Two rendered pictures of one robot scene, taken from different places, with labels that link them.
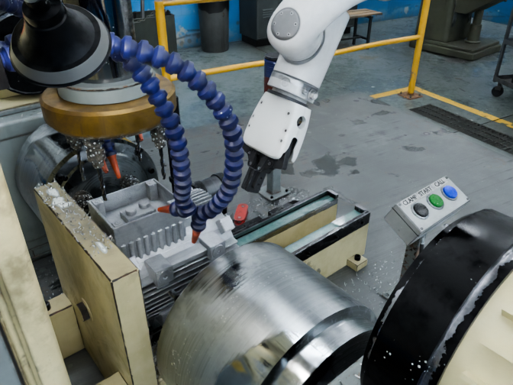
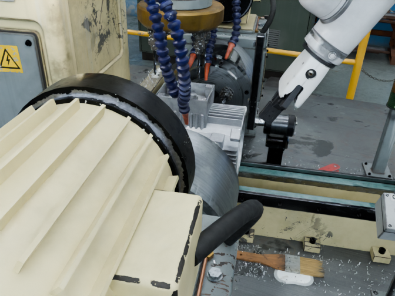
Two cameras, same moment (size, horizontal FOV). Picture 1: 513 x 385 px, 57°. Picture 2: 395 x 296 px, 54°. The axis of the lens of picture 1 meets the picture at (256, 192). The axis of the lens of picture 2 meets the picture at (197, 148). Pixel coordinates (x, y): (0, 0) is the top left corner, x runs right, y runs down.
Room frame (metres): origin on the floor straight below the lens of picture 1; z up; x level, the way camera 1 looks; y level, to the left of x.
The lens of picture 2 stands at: (0.11, -0.47, 1.50)
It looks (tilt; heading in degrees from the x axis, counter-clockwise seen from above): 31 degrees down; 49
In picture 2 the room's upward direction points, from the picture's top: 2 degrees clockwise
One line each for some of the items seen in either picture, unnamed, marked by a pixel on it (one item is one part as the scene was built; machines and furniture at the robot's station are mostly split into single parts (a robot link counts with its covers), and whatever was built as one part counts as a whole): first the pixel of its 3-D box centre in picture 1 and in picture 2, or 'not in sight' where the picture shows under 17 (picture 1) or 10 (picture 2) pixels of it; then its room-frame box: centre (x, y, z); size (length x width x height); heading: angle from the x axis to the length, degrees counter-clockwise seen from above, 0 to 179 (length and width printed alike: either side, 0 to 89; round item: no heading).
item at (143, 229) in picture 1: (138, 220); (185, 104); (0.63, 0.19, 1.11); 0.12 x 0.11 x 0.07; 129
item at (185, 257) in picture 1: (166, 255); (200, 140); (0.66, 0.16, 1.01); 0.20 x 0.19 x 0.19; 129
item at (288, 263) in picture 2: not in sight; (278, 261); (0.68, -0.10, 0.80); 0.21 x 0.05 x 0.01; 129
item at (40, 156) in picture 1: (82, 175); (215, 81); (0.90, 0.39, 1.04); 0.41 x 0.25 x 0.25; 40
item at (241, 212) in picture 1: (240, 214); (328, 171); (1.09, 0.04, 0.81); 0.09 x 0.03 x 0.02; 172
